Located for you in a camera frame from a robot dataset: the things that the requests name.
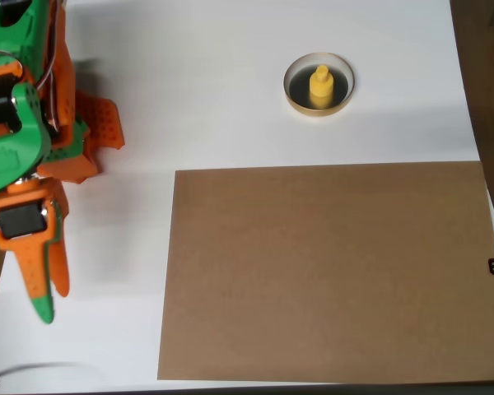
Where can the small yellow peg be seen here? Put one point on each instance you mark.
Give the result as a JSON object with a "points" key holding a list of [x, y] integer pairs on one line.
{"points": [[321, 88]]}

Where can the orange robot base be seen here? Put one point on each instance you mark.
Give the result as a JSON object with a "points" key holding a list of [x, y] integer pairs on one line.
{"points": [[103, 123]]}

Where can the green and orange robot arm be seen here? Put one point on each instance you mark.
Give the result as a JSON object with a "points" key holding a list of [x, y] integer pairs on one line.
{"points": [[12, 152]]}

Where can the round dish with gold rim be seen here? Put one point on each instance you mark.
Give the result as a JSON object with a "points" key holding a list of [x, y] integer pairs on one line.
{"points": [[341, 92]]}

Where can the white sheet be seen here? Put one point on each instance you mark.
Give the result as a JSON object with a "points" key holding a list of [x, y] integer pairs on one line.
{"points": [[107, 329]]}

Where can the brown rectangular board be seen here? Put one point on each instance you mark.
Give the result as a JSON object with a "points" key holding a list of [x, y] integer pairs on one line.
{"points": [[329, 271]]}

